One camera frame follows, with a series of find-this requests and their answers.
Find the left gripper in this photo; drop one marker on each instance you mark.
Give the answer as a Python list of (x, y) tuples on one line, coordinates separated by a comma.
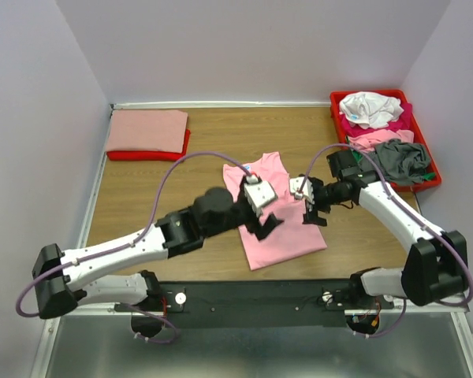
[(254, 225)]

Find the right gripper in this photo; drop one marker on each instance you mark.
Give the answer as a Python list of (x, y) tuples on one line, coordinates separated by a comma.
[(311, 216)]

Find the light pink t-shirt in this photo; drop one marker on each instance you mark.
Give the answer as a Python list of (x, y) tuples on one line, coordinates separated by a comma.
[(292, 238)]

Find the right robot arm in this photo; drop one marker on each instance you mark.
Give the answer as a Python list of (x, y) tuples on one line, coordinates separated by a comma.
[(436, 264)]

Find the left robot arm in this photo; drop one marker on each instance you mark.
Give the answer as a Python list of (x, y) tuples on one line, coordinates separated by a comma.
[(66, 279)]

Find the green garment in bin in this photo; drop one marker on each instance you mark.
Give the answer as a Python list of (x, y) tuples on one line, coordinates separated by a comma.
[(403, 169)]

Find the salmon pink garment in bin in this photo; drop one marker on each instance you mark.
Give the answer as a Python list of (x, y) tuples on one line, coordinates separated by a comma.
[(367, 142)]

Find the grey garment in bin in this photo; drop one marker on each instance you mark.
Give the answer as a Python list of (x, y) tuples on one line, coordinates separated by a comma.
[(395, 145)]

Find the white t-shirt in bin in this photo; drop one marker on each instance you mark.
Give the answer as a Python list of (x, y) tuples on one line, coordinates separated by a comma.
[(370, 110)]

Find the magenta garment in bin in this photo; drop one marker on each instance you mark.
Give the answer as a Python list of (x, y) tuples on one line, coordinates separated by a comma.
[(354, 130)]

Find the folded pink t-shirt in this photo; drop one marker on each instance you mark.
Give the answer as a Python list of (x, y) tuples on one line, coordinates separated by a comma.
[(147, 130)]

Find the folded red t-shirt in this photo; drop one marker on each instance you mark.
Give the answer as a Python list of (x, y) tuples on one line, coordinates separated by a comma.
[(143, 155)]

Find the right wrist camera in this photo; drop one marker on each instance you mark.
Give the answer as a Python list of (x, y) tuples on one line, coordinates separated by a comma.
[(301, 189)]

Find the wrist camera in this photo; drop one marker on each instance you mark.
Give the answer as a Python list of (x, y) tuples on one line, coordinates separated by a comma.
[(301, 189), (259, 193)]

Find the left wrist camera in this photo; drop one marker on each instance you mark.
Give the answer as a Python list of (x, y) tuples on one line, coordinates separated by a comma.
[(259, 193)]

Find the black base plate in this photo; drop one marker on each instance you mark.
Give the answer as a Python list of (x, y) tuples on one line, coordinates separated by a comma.
[(257, 304)]

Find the aluminium frame rail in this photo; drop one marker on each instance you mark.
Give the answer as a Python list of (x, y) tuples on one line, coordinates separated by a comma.
[(367, 341)]

